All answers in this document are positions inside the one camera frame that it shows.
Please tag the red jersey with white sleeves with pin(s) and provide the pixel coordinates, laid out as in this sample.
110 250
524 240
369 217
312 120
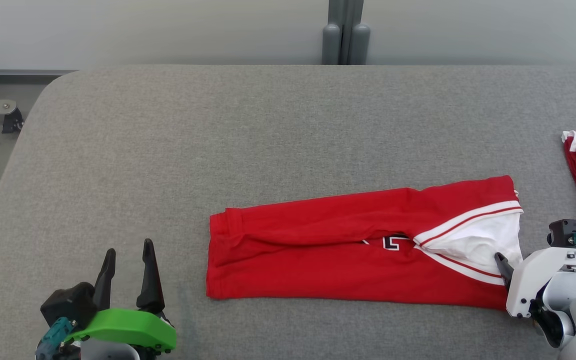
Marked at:
318 265

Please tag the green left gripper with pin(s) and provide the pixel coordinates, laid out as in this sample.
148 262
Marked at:
128 327

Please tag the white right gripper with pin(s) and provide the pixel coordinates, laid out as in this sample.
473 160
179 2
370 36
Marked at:
533 275

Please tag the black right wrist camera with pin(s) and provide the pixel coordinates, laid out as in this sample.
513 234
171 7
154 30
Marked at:
563 232

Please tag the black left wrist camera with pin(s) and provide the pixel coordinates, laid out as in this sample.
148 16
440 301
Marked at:
68 302

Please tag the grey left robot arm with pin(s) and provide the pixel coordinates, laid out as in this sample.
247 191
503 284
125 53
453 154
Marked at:
108 351

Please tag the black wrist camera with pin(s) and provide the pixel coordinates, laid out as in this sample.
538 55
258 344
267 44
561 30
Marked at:
68 302
563 232

